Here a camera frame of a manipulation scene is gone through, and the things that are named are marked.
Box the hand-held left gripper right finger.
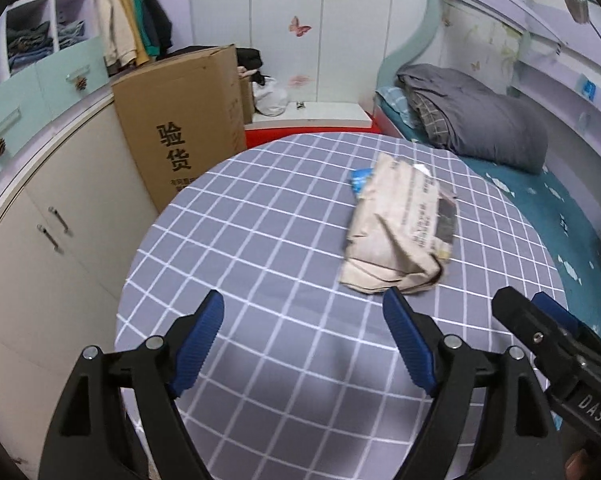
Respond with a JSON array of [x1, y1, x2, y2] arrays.
[[383, 286, 557, 480]]

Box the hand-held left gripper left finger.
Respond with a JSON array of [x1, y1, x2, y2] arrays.
[[48, 289, 226, 480]]

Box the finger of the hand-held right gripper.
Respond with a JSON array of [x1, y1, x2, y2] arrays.
[[491, 286, 583, 382], [531, 291, 589, 337]]

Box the beige paper bag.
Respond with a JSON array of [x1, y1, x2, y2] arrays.
[[340, 152, 458, 295]]

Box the person's right hand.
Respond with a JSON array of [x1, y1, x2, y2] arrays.
[[566, 451, 588, 480]]

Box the round table with checked cloth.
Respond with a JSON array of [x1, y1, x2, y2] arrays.
[[114, 132, 567, 480]]

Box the low white cabinet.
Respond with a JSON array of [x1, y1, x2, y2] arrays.
[[0, 92, 162, 463]]

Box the light blue crumpled wrapper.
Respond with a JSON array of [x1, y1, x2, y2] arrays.
[[350, 167, 376, 196]]

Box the grey blanket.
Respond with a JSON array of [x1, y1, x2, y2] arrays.
[[397, 64, 549, 176]]

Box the tall cardboard box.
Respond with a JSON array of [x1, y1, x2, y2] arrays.
[[111, 44, 248, 213]]

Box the red storage box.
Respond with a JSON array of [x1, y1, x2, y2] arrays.
[[244, 115, 382, 150]]

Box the blue plaid pillow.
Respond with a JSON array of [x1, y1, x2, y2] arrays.
[[375, 86, 423, 129]]

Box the white platform board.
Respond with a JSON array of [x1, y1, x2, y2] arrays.
[[245, 101, 373, 131]]

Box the small cardboard box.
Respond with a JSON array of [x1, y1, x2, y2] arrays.
[[238, 77, 255, 124]]

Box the white plastic bag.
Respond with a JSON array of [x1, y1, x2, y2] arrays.
[[253, 78, 288, 117]]

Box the black clothes heap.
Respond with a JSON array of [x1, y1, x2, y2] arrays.
[[235, 47, 264, 86]]

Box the teal drawer unit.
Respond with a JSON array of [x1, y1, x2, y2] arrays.
[[0, 35, 112, 196]]

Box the yellow hanging garment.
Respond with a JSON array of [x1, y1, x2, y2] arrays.
[[120, 0, 150, 64]]

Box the green hanging garment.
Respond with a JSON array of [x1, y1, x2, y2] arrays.
[[130, 0, 161, 58]]

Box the dark hanging jacket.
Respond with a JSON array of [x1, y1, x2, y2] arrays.
[[133, 0, 174, 54]]

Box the folded blue clothes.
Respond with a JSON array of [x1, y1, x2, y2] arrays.
[[58, 20, 86, 49]]

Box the white wardrobe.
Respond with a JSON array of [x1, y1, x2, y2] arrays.
[[188, 0, 433, 111]]

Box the folded jeans stack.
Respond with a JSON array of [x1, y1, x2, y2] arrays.
[[5, 22, 54, 57]]

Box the lavender cubby shelf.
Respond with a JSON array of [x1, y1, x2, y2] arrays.
[[0, 0, 100, 79]]

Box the cabinet door handle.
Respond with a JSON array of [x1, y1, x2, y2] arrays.
[[37, 225, 61, 253], [48, 206, 71, 235]]

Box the lavender wall shelf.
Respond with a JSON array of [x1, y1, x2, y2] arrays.
[[519, 10, 601, 173]]

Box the teal bunk bed frame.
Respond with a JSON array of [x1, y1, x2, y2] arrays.
[[375, 0, 601, 92]]

